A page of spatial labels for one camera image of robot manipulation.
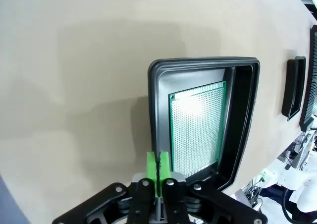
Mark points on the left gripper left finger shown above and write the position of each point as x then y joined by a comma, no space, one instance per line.
151,169

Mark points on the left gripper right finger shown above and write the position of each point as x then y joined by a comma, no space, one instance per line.
164,169

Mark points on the green perforated circuit board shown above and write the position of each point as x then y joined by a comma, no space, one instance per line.
198,129

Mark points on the black ESD tray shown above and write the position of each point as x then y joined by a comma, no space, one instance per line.
292,90
245,110

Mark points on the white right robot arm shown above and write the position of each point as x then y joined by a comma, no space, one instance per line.
304,184

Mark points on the black slotted board rack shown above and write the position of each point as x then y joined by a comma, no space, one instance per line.
312,85

